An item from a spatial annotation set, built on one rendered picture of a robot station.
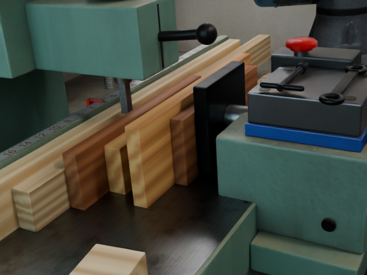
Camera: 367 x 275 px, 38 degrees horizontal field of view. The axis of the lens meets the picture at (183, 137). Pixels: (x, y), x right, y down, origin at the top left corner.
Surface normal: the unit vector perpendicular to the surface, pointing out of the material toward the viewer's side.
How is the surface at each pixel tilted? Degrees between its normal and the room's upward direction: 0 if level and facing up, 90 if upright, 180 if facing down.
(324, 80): 0
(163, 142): 90
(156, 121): 90
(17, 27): 90
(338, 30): 72
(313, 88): 0
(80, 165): 90
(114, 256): 0
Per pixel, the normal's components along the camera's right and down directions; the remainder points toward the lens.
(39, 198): 0.87, 0.14
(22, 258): -0.07, -0.91
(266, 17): -0.49, 0.38
